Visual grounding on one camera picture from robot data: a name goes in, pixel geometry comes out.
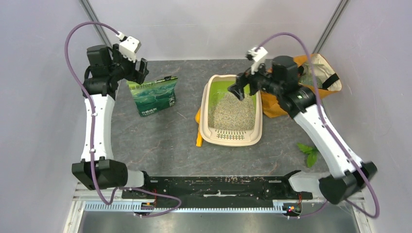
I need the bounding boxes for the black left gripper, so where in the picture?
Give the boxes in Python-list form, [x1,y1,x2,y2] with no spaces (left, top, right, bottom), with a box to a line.
[108,44,149,85]

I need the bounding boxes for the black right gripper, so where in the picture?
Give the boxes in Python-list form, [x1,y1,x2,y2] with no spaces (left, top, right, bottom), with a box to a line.
[228,57,283,100]

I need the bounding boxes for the green cat litter bag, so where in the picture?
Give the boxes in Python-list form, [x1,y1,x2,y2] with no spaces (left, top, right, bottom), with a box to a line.
[127,76,178,117]

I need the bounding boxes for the yellow plastic scoop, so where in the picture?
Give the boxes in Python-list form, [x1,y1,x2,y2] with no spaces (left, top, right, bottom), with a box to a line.
[195,108,203,147]

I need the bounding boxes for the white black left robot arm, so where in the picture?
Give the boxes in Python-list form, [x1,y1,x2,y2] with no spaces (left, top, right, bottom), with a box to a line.
[71,42,153,198]

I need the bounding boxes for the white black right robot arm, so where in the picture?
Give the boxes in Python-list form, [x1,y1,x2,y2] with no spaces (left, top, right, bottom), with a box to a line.
[228,55,378,204]

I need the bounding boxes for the beige green litter box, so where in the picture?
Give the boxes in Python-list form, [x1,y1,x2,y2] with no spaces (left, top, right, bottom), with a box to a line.
[200,75,263,147]

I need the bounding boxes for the green melon in bag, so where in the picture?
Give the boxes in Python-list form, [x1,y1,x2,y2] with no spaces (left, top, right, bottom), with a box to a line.
[299,74,323,89]

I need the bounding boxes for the orange tote bag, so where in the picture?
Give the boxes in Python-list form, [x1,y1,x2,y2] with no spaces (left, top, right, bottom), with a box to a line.
[261,53,343,118]

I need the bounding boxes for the white radish with leaves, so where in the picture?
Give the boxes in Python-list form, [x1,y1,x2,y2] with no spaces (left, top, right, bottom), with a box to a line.
[297,143,319,168]

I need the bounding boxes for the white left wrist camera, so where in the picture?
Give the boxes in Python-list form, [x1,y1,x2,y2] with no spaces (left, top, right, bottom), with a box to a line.
[116,31,141,63]

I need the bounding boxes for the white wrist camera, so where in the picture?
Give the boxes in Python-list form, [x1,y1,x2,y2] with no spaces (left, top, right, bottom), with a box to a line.
[116,31,141,63]
[246,47,268,75]

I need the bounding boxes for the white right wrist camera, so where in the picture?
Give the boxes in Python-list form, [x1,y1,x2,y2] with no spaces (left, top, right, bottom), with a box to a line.
[246,47,268,75]

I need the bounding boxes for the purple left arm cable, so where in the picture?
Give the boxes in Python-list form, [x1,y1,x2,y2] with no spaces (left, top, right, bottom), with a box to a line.
[64,21,183,218]

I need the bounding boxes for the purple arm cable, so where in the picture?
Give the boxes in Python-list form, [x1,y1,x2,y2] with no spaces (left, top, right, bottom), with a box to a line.
[254,32,381,219]
[64,21,183,218]

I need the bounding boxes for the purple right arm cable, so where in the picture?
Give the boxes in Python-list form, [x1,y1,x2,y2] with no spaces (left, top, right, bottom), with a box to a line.
[254,32,381,219]

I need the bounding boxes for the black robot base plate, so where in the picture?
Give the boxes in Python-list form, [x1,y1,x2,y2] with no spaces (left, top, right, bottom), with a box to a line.
[121,174,313,208]

